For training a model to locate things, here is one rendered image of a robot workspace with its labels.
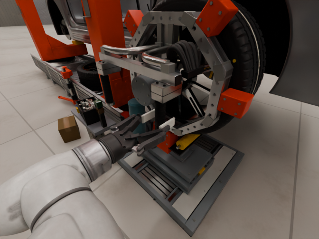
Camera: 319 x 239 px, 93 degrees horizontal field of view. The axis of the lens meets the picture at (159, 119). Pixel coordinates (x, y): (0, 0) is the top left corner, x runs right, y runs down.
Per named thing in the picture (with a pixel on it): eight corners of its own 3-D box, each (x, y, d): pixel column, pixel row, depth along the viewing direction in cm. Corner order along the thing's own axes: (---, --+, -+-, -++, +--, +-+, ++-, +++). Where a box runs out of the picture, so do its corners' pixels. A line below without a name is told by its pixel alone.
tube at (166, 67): (204, 61, 53) (211, 25, 47) (168, 74, 42) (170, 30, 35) (167, 53, 63) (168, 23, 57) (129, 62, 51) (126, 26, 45)
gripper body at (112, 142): (99, 153, 43) (126, 137, 48) (115, 171, 38) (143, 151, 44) (92, 133, 39) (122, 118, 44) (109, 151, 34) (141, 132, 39)
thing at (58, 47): (88, 53, 263) (82, 31, 243) (55, 59, 232) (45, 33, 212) (84, 52, 272) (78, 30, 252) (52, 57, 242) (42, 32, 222)
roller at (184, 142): (208, 130, 100) (210, 123, 96) (181, 154, 83) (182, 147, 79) (200, 126, 103) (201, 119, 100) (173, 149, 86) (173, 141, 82)
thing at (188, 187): (212, 164, 125) (215, 157, 120) (187, 195, 104) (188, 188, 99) (167, 136, 154) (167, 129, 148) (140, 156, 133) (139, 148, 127)
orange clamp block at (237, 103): (224, 103, 62) (248, 111, 57) (215, 110, 57) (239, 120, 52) (229, 87, 58) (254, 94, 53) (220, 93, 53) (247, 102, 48)
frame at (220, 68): (211, 145, 75) (250, 10, 43) (205, 152, 71) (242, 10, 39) (141, 106, 105) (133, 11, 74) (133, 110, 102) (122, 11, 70)
